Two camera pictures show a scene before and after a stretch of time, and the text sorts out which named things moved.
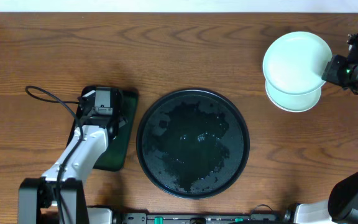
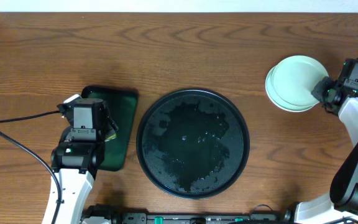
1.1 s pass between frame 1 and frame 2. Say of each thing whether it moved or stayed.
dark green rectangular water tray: stayed
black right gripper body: moved
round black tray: stayed
